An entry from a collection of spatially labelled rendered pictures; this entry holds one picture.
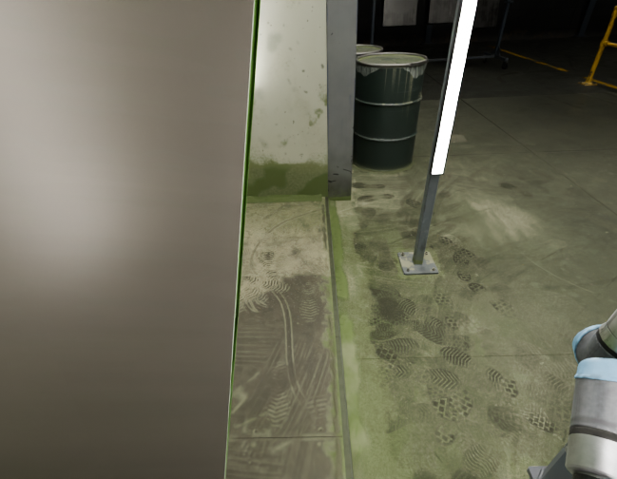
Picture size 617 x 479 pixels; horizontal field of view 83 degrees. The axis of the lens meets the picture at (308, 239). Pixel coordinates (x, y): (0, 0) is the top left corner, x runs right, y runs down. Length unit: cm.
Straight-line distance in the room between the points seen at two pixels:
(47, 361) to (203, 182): 27
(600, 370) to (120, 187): 64
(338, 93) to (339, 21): 40
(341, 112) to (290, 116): 35
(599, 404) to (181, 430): 56
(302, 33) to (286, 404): 201
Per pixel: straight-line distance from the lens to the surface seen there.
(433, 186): 190
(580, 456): 64
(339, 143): 258
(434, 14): 754
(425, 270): 215
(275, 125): 254
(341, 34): 243
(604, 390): 66
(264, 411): 153
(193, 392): 47
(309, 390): 155
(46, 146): 30
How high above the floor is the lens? 138
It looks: 36 degrees down
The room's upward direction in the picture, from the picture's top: 3 degrees counter-clockwise
